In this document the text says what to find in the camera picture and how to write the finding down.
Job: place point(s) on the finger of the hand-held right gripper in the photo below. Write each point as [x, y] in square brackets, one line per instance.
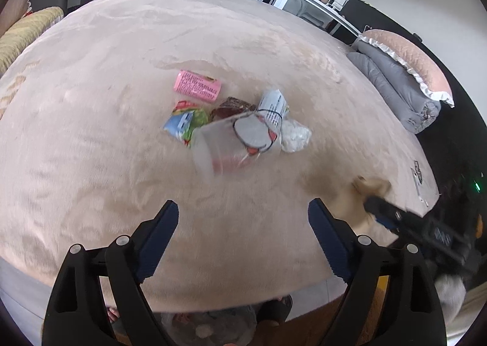
[386, 223]
[380, 206]

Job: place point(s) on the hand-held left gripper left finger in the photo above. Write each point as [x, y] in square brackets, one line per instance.
[159, 241]

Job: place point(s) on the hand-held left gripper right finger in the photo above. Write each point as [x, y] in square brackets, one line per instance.
[327, 241]

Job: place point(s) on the clear plastic bin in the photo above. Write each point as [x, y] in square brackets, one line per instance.
[213, 325]

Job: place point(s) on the white plastic wrap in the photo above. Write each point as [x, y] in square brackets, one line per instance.
[295, 136]

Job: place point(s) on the clear plastic cup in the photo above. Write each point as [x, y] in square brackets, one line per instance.
[224, 148]

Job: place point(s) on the colourful snack wrapper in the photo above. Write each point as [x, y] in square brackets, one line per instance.
[182, 121]

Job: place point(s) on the white printed paper packet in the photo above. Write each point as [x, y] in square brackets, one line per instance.
[273, 104]

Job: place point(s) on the brown snack wrapper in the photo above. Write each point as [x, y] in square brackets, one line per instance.
[232, 107]

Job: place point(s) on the pink printed packet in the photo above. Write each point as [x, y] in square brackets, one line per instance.
[198, 86]

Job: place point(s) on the black slipper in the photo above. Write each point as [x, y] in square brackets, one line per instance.
[276, 310]

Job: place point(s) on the person's left foot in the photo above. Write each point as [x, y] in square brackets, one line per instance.
[114, 316]

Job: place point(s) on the grey folded duvet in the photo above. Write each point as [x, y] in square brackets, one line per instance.
[392, 79]

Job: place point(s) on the grey mattress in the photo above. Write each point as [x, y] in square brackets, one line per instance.
[21, 287]

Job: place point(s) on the beige plush blanket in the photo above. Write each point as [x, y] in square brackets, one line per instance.
[114, 102]

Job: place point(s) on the pink pillow with white frill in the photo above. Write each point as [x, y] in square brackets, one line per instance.
[414, 56]
[13, 11]

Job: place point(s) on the white table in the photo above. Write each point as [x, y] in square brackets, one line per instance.
[304, 1]

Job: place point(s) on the yellow quilted cover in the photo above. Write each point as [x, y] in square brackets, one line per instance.
[26, 33]

